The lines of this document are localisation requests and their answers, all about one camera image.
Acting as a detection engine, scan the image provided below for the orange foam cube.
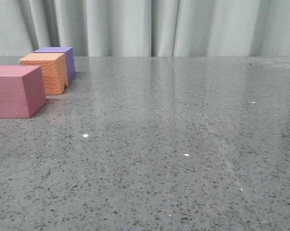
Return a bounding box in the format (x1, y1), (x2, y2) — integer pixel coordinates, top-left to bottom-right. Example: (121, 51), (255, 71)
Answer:
(19, 53), (68, 95)

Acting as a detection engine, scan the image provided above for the purple foam cube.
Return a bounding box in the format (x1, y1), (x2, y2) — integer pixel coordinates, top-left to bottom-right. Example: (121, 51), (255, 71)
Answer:
(34, 47), (76, 81)

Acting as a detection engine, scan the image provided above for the grey-green curtain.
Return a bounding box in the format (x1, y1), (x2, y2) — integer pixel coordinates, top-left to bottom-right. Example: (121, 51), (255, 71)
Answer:
(0, 0), (290, 56)

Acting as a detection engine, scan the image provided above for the red foam cube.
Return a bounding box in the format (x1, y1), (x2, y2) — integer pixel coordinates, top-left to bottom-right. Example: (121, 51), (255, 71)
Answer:
(0, 65), (46, 118)

